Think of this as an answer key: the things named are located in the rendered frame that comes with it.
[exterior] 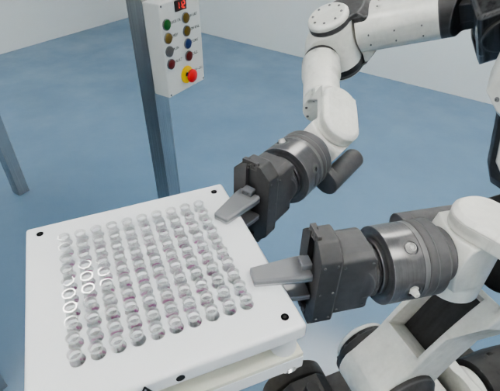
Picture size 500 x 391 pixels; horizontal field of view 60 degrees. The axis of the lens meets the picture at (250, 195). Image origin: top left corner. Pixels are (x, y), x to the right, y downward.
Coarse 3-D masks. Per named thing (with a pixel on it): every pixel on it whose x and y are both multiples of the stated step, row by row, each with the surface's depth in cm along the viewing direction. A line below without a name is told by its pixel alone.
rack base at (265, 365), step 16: (272, 352) 43; (224, 368) 41; (240, 368) 41; (256, 368) 41; (272, 368) 42; (288, 368) 43; (176, 384) 40; (192, 384) 40; (208, 384) 40; (224, 384) 40; (240, 384) 41
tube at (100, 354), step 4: (96, 340) 38; (92, 344) 38; (96, 344) 38; (100, 344) 38; (88, 348) 37; (92, 348) 38; (100, 348) 37; (104, 348) 38; (92, 352) 37; (96, 352) 37; (100, 352) 37; (104, 352) 38; (92, 356) 37; (96, 356) 37; (100, 356) 37; (104, 356) 38; (96, 360) 37
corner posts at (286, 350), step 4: (296, 340) 42; (284, 344) 41; (288, 344) 41; (292, 344) 41; (296, 344) 43; (272, 348) 42; (276, 348) 42; (280, 348) 42; (284, 348) 41; (288, 348) 42; (292, 348) 42; (276, 352) 42; (280, 352) 42; (284, 352) 42; (288, 352) 42; (292, 352) 42; (280, 356) 42; (284, 356) 42; (288, 356) 42
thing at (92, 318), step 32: (160, 224) 51; (192, 224) 50; (96, 256) 47; (160, 256) 46; (192, 256) 46; (128, 288) 43; (160, 288) 43; (224, 288) 43; (96, 320) 39; (128, 320) 40
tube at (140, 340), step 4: (136, 328) 39; (140, 328) 39; (132, 332) 39; (136, 332) 39; (140, 332) 39; (132, 336) 39; (140, 336) 38; (132, 340) 38; (136, 340) 38; (140, 340) 38; (144, 340) 39; (132, 344) 38; (136, 344) 38; (140, 344) 38
